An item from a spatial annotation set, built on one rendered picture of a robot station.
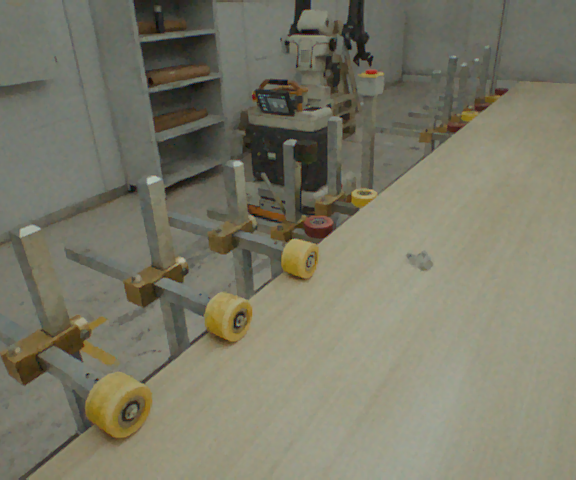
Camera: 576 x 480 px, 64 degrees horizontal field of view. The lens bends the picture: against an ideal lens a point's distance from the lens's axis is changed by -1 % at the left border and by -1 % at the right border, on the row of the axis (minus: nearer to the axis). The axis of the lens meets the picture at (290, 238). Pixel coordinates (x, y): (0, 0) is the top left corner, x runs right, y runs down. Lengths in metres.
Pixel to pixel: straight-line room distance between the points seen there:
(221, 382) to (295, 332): 0.18
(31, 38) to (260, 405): 3.10
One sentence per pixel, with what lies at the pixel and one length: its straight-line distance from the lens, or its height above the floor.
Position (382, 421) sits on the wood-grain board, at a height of 0.90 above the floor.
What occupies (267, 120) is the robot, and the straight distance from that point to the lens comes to 3.23.
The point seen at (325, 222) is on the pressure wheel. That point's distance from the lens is 1.30.
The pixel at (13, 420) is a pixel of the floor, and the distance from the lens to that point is 2.29.
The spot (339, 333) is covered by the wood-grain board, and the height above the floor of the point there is 0.90.
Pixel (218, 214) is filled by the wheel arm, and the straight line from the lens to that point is 1.52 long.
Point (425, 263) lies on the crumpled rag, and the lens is 1.13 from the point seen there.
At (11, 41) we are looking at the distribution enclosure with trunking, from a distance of 3.50.
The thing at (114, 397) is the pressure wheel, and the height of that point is 0.98.
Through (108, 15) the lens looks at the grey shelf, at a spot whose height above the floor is 1.40.
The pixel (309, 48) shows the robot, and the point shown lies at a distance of 3.37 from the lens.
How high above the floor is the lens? 1.46
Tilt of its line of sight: 27 degrees down
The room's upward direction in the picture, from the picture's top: 2 degrees counter-clockwise
